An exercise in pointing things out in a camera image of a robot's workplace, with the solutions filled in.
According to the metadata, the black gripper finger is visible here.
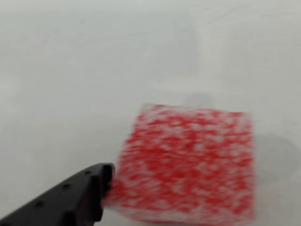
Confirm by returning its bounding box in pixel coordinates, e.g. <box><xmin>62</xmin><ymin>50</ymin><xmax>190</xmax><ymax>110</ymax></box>
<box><xmin>0</xmin><ymin>162</ymin><xmax>116</xmax><ymax>226</ymax></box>

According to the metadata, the red white speckled foam cube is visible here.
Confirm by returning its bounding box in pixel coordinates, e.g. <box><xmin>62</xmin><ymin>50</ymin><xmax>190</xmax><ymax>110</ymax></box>
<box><xmin>103</xmin><ymin>102</ymin><xmax>257</xmax><ymax>224</ymax></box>

